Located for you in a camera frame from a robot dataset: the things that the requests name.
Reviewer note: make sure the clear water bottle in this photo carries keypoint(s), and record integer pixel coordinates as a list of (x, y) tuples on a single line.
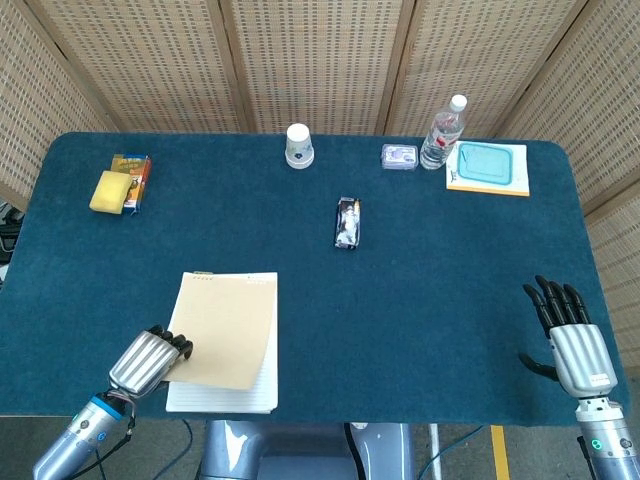
[(442, 135)]

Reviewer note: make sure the orange blue carton box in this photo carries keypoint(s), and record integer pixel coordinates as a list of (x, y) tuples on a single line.
[(137, 182)]

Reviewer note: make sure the woven bamboo folding screen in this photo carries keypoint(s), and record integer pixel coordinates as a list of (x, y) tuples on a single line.
[(320, 60)]

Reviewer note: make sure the black snack wrapper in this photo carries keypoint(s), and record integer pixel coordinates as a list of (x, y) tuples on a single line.
[(347, 222)]

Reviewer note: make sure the white paper cup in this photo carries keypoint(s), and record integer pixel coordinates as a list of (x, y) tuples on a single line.
[(299, 146)]

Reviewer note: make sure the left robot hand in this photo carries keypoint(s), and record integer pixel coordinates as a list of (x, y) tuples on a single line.
[(145, 361)]

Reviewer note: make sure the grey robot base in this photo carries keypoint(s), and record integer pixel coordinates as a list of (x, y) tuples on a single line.
[(305, 450)]

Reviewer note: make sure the book with teal cover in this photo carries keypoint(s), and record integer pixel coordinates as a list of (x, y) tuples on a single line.
[(487, 182)]

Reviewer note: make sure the blue table cloth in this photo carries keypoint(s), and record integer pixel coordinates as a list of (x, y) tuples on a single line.
[(350, 310)]

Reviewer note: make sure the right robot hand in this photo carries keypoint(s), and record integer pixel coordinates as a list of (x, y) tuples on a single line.
[(575, 345)]

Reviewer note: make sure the white table leg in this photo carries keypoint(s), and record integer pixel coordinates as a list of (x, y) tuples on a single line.
[(436, 452)]

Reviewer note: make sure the yellow floor tape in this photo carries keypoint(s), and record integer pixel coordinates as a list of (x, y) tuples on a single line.
[(500, 452)]

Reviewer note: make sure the dark equipment beside table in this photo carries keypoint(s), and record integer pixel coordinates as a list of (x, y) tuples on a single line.
[(9, 230)]

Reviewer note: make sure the teal plastic tray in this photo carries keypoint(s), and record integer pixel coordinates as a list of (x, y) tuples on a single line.
[(485, 162)]

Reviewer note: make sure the small clear plastic box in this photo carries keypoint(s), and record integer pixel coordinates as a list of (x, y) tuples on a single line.
[(399, 157)]

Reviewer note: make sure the yellow sponge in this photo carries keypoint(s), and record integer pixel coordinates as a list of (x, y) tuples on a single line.
[(109, 192)]

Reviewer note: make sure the tan paper notepad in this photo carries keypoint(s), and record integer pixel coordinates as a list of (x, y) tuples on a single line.
[(225, 345)]

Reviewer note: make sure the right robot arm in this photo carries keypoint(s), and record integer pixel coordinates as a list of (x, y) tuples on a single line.
[(607, 437)]

